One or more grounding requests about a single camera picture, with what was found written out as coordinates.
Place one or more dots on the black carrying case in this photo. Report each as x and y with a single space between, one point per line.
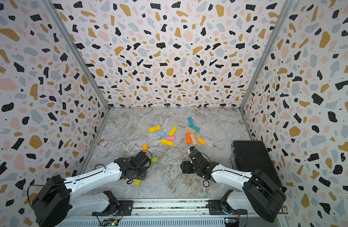
252 155

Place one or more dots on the small printed card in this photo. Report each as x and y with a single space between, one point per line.
103 143

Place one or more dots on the orange block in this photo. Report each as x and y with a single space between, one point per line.
188 138

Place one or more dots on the light blue block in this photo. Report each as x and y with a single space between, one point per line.
161 133

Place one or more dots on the yellow upright long block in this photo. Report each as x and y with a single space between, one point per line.
172 131

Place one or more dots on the natural wood long block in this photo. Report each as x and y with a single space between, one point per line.
193 139

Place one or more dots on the pink block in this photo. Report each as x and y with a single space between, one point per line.
170 138

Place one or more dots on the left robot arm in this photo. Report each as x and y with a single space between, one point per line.
61 198

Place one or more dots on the natural wood upper block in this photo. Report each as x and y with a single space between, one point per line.
190 130

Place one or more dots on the amber flat block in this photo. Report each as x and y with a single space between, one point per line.
201 141

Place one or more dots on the teal long block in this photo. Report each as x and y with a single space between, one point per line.
190 122

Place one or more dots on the aluminium front rail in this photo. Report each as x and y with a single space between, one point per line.
174 213

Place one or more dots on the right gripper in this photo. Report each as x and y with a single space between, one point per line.
186 170

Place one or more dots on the lime green block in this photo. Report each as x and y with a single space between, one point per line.
154 159

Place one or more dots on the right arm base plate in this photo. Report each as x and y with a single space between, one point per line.
215 208

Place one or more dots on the orange-yellow long block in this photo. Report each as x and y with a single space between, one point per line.
144 148

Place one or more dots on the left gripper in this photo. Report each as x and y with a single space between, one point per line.
143 177

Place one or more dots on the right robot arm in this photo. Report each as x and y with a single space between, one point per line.
261 194

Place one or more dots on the teal small block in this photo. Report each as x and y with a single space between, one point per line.
195 128

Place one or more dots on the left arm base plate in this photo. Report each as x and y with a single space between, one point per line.
120 208

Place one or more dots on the round table grommet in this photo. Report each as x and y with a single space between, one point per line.
206 183

